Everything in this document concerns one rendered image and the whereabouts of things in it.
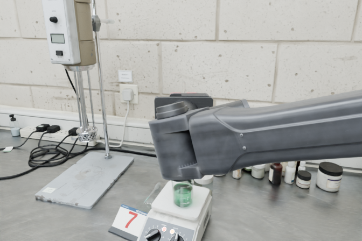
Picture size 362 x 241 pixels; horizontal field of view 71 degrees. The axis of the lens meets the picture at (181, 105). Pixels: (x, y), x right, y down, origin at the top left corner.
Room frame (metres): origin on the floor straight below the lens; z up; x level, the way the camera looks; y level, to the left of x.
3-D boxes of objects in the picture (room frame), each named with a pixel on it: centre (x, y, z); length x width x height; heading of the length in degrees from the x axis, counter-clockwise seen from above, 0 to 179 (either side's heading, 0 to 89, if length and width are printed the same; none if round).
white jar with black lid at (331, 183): (0.72, -0.48, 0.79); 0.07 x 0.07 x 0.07
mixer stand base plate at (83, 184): (0.78, 0.32, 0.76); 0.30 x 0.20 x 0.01; 165
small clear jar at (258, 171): (0.78, -0.27, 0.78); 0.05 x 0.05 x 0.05
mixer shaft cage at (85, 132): (0.79, 0.31, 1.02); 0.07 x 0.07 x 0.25
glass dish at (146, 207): (0.61, 0.10, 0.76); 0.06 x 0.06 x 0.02
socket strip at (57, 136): (1.09, 0.56, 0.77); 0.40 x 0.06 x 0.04; 75
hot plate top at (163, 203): (0.55, 0.00, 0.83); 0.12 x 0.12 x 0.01; 69
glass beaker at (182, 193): (0.53, 0.00, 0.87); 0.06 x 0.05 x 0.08; 98
